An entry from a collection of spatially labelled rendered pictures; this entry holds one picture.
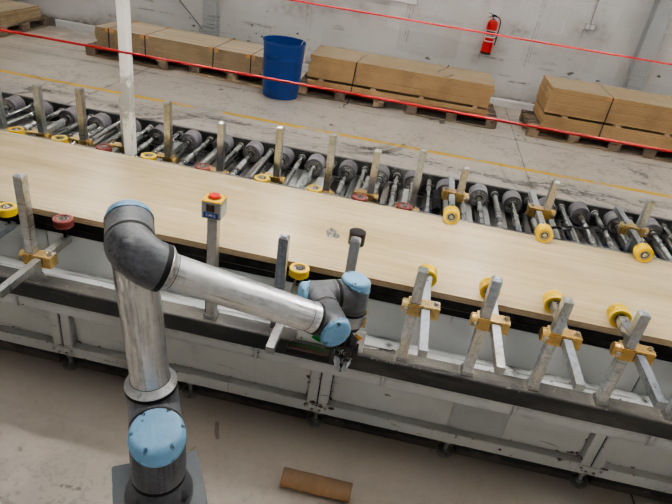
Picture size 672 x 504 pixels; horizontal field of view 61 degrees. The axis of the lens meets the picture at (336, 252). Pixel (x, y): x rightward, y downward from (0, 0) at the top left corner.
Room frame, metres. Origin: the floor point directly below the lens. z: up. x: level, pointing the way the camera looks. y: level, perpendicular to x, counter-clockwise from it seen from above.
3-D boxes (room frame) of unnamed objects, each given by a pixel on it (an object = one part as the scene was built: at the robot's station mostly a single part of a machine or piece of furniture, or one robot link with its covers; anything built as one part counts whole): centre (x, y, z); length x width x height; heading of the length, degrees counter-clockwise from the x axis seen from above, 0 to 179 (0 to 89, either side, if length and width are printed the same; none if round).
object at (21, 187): (1.83, 1.18, 0.92); 0.04 x 0.04 x 0.48; 85
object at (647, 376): (1.61, -1.10, 0.95); 0.50 x 0.04 x 0.04; 175
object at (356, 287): (1.43, -0.07, 1.13); 0.10 x 0.09 x 0.12; 113
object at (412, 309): (1.69, -0.33, 0.95); 0.14 x 0.06 x 0.05; 85
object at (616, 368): (1.62, -1.06, 0.88); 0.04 x 0.04 x 0.48; 85
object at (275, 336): (1.69, 0.15, 0.82); 0.44 x 0.03 x 0.04; 175
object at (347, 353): (1.42, -0.07, 0.97); 0.09 x 0.08 x 0.12; 174
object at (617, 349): (1.62, -1.08, 0.95); 0.14 x 0.06 x 0.05; 85
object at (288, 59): (7.43, 1.03, 0.36); 0.59 x 0.57 x 0.73; 175
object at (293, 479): (1.58, -0.07, 0.04); 0.30 x 0.08 x 0.08; 85
